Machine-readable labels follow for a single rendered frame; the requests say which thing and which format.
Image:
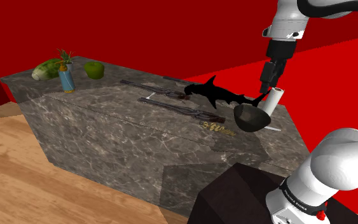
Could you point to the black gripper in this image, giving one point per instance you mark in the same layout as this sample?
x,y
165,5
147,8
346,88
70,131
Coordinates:
x,y
280,49

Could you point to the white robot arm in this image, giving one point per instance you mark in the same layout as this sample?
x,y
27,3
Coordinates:
x,y
336,161

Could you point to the white cylinder roll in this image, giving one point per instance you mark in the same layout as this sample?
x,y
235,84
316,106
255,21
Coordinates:
x,y
273,100

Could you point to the dark round bowl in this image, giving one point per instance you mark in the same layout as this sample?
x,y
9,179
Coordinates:
x,y
250,118

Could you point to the black shark figure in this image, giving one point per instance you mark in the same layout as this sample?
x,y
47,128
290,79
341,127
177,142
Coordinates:
x,y
219,93

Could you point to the gold ornate small item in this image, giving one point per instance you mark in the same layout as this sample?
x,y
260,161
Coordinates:
x,y
219,128

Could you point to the dark robot stand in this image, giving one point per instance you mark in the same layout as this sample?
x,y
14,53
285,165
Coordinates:
x,y
228,198

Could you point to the green apple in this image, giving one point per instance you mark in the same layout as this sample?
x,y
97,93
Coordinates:
x,y
94,70

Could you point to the blue spray bottle orange top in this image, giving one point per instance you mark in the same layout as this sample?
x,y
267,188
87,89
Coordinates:
x,y
66,80

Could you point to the small potted green plant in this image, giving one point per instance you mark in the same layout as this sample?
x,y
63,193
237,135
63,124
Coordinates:
x,y
67,59

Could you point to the green cabbage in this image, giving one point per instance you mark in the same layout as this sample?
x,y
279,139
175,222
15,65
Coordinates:
x,y
46,69

